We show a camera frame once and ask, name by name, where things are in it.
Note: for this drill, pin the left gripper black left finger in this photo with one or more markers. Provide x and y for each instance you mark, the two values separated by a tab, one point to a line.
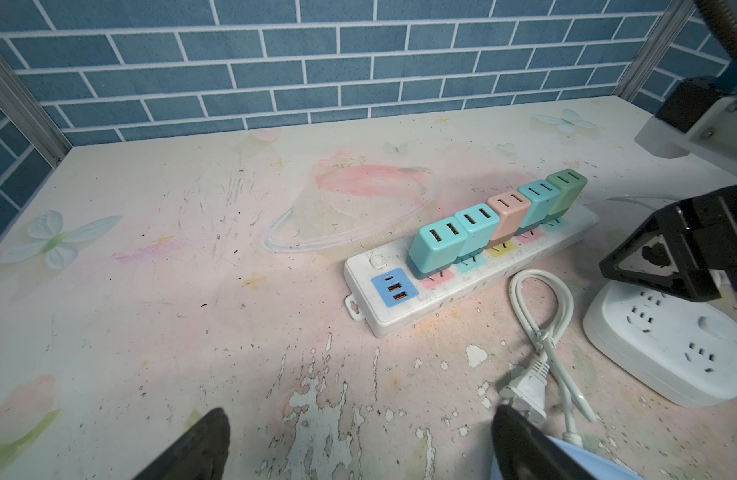
200	453

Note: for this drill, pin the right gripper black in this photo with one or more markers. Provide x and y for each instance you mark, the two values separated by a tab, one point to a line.
675	250

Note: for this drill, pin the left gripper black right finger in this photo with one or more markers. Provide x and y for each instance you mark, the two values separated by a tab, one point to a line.
524	452

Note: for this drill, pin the green plug adapter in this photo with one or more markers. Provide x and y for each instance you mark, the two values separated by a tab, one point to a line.
570	184

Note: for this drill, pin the teal plug adapter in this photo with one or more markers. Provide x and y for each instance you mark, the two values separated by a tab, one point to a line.
542	195
436	247
480	223

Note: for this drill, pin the pink plug adapter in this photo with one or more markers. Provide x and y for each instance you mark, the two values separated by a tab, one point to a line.
512	208

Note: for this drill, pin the teal plug adapter top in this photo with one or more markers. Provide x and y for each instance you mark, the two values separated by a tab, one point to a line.
436	247

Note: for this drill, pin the white square power socket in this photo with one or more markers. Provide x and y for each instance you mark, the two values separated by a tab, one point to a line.
684	351

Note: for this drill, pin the white long power strip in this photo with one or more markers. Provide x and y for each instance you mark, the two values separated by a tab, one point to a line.
385	294

